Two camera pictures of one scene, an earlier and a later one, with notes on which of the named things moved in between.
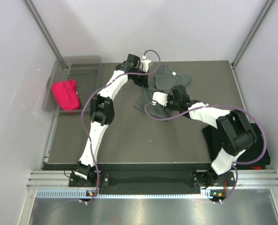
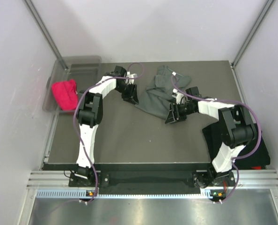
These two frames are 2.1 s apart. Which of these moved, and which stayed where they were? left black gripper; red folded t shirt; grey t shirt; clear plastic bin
Moved: left black gripper
Stayed: red folded t shirt; clear plastic bin; grey t shirt
